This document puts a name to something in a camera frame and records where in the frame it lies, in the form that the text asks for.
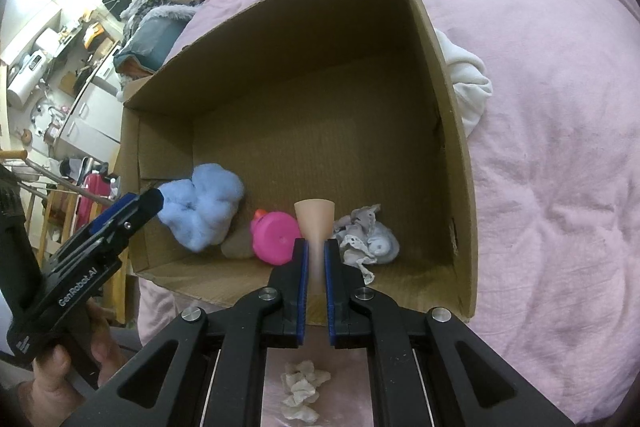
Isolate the cream lace scrunchie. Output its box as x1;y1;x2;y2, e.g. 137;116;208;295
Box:
281;360;332;426

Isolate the fluffy light blue scrunchie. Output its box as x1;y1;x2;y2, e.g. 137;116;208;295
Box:
157;163;244;253

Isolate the pink rubber toy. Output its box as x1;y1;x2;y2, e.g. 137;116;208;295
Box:
250;210;302;265

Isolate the brown cardboard box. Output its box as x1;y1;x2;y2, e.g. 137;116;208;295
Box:
117;0;478;320

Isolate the teal fur-trimmed jacket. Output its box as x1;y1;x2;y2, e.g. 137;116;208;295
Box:
113;5;198;78

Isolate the wooden drying rack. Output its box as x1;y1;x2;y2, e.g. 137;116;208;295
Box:
1;150;113;267

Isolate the white cloth beside box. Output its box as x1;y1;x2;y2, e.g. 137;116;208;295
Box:
435;30;494;138

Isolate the white kitchen cabinet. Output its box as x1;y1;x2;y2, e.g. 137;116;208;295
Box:
53;83;122;163

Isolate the red suitcase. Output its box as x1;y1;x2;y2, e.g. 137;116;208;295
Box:
74;171;113;233

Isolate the pink bed comforter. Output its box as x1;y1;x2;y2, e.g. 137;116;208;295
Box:
165;0;639;423

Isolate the person left hand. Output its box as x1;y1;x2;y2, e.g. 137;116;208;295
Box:
21;299;126;426

